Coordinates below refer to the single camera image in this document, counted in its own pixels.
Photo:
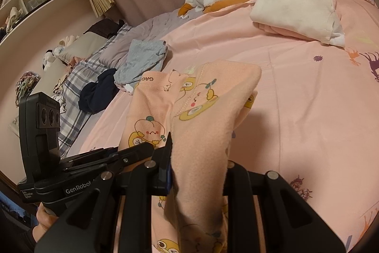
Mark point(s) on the folded white fleece garment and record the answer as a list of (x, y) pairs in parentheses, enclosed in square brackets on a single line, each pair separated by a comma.
[(296, 10)]

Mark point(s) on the black and white plush toy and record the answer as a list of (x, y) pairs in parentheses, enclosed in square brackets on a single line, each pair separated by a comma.
[(50, 59)]

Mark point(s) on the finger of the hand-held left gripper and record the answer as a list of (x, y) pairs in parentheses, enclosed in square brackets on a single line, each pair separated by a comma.
[(91, 152), (136, 152)]

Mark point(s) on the person's left forearm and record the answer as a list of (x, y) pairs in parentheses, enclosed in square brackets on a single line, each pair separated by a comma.
[(25, 242)]

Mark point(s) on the plaid blanket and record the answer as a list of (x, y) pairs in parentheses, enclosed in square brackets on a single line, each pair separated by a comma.
[(77, 93)]

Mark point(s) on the pink cartoon print pants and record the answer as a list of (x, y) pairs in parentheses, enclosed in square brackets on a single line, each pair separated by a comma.
[(201, 152)]

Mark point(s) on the person's left hand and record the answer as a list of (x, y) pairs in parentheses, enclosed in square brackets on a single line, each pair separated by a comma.
[(44, 220)]

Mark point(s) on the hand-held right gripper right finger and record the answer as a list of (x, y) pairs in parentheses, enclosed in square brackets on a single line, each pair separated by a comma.
[(239, 182)]

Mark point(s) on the grey-blue garment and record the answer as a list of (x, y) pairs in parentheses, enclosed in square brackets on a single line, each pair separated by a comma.
[(142, 60)]

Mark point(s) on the beige pillow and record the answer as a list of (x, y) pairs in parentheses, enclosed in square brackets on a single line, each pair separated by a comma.
[(80, 47)]

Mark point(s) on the dark navy garment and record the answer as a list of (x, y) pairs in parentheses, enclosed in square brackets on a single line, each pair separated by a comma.
[(97, 90)]

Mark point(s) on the grey quilt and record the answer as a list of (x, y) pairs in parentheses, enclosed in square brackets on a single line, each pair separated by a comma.
[(139, 30)]

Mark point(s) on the pink printed bed sheet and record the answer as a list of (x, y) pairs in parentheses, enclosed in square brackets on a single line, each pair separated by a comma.
[(296, 107)]

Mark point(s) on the dark brown pillow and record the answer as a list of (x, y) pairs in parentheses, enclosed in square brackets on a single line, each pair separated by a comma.
[(103, 27)]

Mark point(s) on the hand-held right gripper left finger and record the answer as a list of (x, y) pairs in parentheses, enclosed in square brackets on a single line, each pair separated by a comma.
[(168, 176)]

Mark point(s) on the patterned cloth bundle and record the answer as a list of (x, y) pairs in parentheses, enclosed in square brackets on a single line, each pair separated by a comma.
[(26, 85)]

